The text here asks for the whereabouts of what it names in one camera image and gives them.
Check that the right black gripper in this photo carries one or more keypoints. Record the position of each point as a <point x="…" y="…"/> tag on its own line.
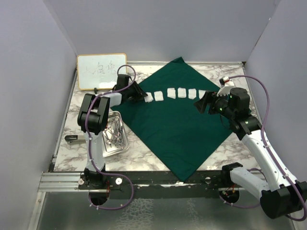
<point x="201" y="104"/>

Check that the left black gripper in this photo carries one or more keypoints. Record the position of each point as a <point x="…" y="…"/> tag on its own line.
<point x="139" y="94"/>

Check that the white gauze pad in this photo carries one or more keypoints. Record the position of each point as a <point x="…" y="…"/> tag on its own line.
<point x="149" y="97"/>
<point x="201" y="93"/>
<point x="158" y="96"/>
<point x="192" y="94"/>
<point x="171" y="93"/>
<point x="181" y="92"/>

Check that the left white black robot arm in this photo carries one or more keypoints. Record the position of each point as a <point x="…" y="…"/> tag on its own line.
<point x="93" y="119"/>

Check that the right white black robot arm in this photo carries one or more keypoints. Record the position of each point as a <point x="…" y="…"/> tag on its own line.
<point x="281" y="193"/>

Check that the green surgical drape cloth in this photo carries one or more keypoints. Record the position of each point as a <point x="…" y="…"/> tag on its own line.
<point x="183" y="139"/>

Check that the pile of steel instruments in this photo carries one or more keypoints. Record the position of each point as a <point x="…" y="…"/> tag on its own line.
<point x="114" y="134"/>

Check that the small framed whiteboard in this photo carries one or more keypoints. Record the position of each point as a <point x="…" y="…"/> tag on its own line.
<point x="99" y="71"/>

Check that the stainless steel instrument tray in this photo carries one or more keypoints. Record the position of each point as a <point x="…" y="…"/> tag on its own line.
<point x="108" y="150"/>

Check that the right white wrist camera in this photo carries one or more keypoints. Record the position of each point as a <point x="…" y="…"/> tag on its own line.
<point x="226" y="85"/>

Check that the black mounting base rail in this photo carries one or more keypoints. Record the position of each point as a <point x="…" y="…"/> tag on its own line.
<point x="212" y="179"/>

